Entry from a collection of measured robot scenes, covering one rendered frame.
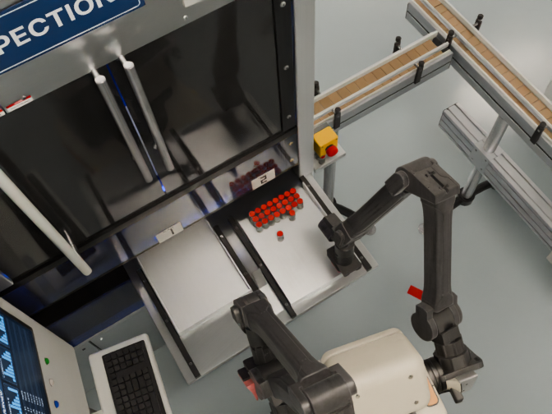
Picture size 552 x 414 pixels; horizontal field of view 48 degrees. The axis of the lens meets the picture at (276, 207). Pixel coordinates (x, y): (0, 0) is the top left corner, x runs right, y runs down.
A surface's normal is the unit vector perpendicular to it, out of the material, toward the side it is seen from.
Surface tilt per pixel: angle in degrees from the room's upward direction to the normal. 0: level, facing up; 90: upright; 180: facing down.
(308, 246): 0
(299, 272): 0
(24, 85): 90
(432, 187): 18
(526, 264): 0
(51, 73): 90
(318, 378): 49
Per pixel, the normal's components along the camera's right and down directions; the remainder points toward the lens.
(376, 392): 0.21, 0.33
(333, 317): -0.05, -0.44
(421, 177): 0.09, -0.67
